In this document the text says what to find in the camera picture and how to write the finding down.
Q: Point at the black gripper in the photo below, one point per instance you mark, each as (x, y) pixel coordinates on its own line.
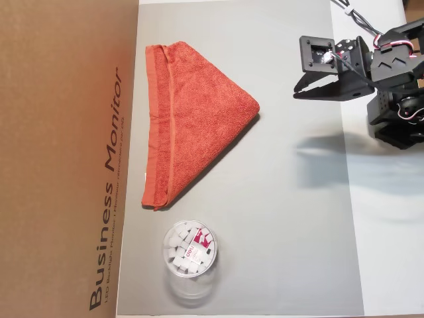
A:
(342, 87)

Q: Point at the orange terry towel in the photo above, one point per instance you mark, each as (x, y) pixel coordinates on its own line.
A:
(198, 116)

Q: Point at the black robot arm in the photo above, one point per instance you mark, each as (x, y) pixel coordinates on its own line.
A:
(384, 106)

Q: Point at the grey table mat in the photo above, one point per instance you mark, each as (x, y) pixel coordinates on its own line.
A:
(265, 248)

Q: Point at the red white paper label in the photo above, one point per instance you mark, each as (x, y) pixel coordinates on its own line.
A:
(198, 242)

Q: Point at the white towel tag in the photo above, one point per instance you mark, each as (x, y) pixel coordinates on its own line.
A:
(144, 177)

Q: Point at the clear plastic jar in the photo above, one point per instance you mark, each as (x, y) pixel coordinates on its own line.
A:
(172, 251)

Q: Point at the brown cardboard monitor box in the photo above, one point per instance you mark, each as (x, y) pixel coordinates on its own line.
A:
(59, 149)

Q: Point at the black square wrist camera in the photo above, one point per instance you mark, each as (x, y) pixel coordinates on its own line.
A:
(306, 53)

